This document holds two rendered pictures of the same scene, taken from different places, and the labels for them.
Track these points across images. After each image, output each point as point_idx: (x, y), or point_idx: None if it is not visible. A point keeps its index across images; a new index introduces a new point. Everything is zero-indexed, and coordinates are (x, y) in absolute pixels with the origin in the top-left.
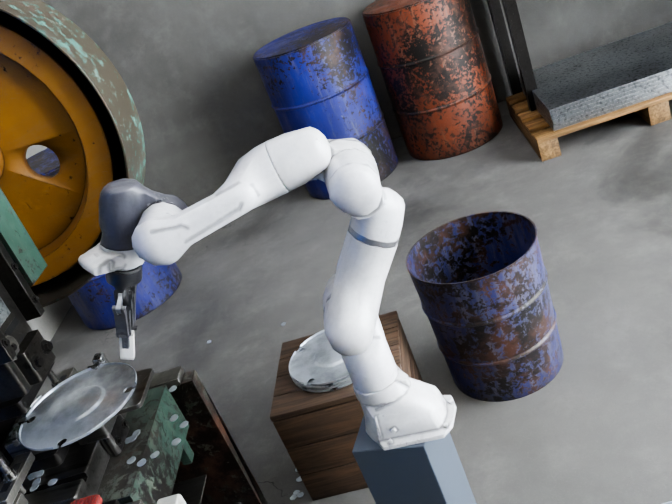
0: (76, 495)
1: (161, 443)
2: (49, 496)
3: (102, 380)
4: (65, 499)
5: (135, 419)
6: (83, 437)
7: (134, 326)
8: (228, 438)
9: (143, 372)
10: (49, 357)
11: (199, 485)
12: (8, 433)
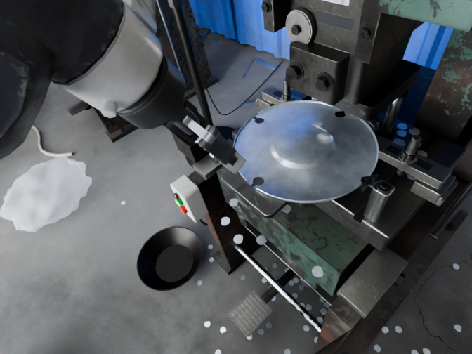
0: (232, 134)
1: (277, 232)
2: (256, 122)
3: (319, 174)
4: (237, 128)
5: (312, 219)
6: (240, 131)
7: (217, 159)
8: (326, 342)
9: (270, 205)
10: (319, 93)
11: (331, 299)
12: (408, 124)
